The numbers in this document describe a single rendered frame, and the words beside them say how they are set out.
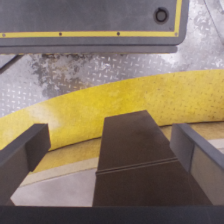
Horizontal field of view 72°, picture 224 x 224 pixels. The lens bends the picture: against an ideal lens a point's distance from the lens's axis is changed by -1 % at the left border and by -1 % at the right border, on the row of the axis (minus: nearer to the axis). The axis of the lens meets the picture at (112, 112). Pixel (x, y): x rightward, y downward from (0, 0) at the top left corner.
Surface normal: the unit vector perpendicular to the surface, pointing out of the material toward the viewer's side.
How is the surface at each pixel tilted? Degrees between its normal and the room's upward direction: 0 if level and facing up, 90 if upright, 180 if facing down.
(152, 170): 90
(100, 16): 0
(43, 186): 0
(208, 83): 0
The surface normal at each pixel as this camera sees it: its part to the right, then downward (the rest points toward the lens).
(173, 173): -0.20, -0.93
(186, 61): 0.00, 0.29
